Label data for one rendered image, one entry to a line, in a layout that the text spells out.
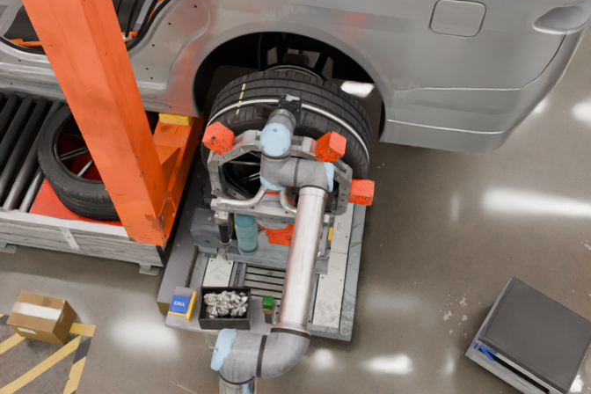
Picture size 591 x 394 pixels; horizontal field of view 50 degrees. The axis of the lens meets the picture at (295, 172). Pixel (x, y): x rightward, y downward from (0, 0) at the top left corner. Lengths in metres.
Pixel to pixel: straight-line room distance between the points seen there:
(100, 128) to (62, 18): 0.46
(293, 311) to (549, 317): 1.43
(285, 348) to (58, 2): 1.08
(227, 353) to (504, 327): 1.42
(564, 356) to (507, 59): 1.27
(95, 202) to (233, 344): 1.36
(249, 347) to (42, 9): 1.04
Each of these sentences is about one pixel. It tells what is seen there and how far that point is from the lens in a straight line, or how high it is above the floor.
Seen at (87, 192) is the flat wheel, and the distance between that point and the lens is 2.96.
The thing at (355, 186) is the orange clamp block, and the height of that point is 0.88.
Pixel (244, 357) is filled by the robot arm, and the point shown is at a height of 1.19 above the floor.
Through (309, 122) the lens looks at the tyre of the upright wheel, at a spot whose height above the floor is 1.16.
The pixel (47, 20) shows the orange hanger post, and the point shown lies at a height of 1.76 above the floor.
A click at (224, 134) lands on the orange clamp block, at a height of 1.10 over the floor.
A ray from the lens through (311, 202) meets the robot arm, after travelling 1.91.
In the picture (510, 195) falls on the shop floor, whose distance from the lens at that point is 3.61.
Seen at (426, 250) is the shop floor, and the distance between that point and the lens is 3.32.
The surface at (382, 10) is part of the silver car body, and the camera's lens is 2.17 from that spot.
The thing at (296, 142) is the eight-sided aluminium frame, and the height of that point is 1.10.
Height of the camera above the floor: 2.90
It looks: 56 degrees down
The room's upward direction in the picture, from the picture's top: 1 degrees clockwise
